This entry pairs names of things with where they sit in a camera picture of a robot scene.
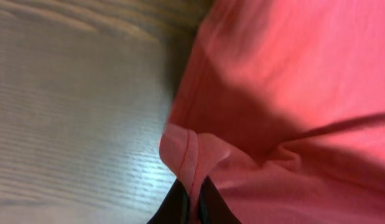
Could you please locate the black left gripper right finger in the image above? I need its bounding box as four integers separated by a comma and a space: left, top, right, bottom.
198, 176, 241, 224

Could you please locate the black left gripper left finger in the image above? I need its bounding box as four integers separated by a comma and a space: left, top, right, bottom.
147, 179, 190, 224

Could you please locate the orange soccer t-shirt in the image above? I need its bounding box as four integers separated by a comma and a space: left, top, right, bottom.
160, 0, 385, 223

